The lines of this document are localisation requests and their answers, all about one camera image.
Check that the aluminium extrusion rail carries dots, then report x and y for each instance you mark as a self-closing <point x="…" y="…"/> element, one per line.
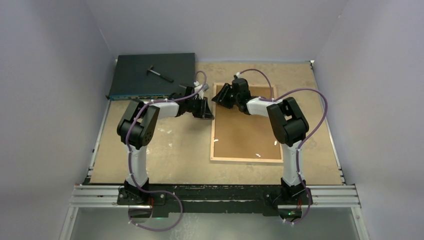
<point x="323" y="196"/>

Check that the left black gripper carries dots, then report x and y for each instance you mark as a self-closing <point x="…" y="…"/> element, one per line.
<point x="204" y="112"/>

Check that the wooden picture frame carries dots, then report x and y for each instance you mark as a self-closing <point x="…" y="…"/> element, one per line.
<point x="213" y="145"/>

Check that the brown backing board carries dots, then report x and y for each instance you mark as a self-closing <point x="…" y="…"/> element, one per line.
<point x="246" y="142"/>

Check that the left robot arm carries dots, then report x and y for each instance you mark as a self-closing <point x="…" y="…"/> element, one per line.
<point x="138" y="123"/>

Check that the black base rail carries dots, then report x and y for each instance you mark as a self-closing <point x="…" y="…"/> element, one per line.
<point x="163" y="199"/>

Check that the small black hammer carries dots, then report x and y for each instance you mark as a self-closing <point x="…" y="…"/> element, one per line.
<point x="151" y="70"/>

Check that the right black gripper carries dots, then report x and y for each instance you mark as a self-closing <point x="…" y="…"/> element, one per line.
<point x="221" y="98"/>

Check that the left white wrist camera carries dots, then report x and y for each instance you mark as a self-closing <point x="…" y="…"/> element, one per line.
<point x="200" y="89"/>

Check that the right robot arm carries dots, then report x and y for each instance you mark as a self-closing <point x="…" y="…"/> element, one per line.
<point x="288" y="123"/>

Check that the dark network switch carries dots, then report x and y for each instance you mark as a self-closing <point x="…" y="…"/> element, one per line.
<point x="131" y="82"/>

